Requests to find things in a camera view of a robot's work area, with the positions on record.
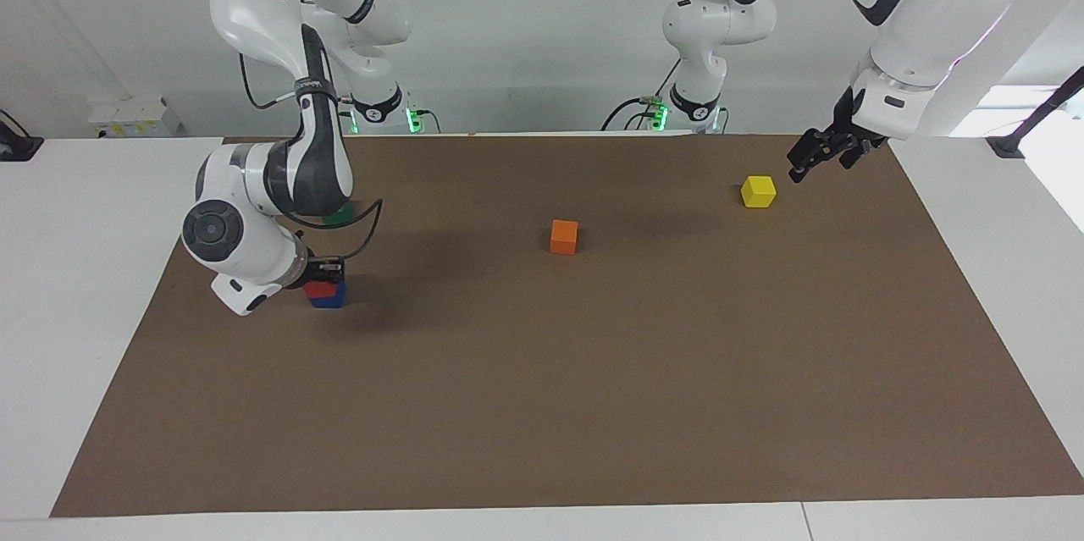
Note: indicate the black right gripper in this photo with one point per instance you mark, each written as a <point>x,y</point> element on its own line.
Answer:
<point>315,270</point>

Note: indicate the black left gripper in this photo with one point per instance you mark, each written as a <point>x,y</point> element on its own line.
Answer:
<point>847,139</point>

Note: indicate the red block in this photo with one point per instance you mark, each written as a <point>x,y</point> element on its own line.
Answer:
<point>320,289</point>

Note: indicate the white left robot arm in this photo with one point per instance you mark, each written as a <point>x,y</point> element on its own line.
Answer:
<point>931,8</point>

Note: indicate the blue block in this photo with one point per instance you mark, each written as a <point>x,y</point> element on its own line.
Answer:
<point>330,302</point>

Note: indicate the green block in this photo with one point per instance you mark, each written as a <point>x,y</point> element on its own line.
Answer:
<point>341,217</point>

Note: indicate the yellow block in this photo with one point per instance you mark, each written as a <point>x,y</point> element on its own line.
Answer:
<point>759,192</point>

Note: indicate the orange block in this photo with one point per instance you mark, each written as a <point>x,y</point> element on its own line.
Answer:
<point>564,237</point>

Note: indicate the black table clamp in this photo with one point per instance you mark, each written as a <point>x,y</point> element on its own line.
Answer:
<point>17,150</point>
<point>1008,145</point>

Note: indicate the brown table mat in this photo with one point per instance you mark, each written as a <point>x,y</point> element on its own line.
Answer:
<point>542,389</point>

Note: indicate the white box with yellow label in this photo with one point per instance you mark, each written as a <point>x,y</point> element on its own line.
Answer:
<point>135,116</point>

